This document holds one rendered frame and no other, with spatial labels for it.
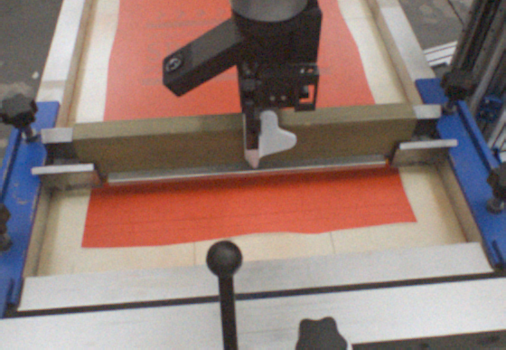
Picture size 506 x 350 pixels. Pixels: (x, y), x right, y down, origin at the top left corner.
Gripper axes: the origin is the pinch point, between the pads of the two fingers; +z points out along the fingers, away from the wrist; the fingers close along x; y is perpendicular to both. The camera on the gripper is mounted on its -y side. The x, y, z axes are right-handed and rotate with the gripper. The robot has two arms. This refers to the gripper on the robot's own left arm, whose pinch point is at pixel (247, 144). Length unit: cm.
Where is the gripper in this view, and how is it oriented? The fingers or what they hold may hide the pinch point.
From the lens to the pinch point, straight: 63.8
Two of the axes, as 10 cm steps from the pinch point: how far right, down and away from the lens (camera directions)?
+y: 10.0, -0.7, 0.6
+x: -0.9, -7.6, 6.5
